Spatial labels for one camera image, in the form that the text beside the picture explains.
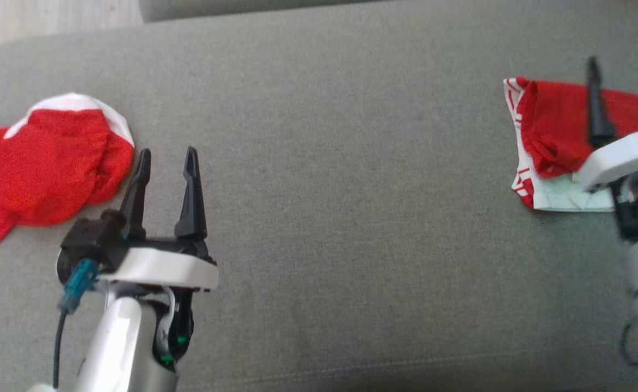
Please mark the red shorts with white band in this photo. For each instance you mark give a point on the red shorts with white band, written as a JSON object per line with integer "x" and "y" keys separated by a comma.
{"x": 47, "y": 163}

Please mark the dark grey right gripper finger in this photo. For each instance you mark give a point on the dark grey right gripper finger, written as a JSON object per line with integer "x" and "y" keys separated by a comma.
{"x": 597, "y": 120}

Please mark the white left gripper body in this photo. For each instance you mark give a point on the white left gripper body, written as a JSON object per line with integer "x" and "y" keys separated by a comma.
{"x": 161, "y": 269}

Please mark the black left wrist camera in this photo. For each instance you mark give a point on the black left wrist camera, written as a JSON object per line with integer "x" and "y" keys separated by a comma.
{"x": 90, "y": 239}

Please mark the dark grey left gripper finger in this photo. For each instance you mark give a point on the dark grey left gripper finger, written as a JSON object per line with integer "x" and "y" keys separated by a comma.
{"x": 135, "y": 201}
{"x": 192, "y": 207}

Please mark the grey fabric sofa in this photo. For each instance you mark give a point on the grey fabric sofa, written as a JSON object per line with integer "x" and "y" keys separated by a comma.
{"x": 351, "y": 190}

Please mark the teal left camera connector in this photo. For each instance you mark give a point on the teal left camera connector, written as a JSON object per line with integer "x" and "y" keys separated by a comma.
{"x": 78, "y": 283}

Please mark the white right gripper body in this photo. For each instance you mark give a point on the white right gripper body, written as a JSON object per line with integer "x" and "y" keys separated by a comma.
{"x": 618, "y": 160}

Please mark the grey sofa seat cushion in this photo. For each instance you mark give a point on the grey sofa seat cushion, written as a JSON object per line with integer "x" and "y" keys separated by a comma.
{"x": 243, "y": 6}

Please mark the red garment with striped trim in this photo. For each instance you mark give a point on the red garment with striped trim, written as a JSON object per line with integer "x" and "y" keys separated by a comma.
{"x": 558, "y": 125}

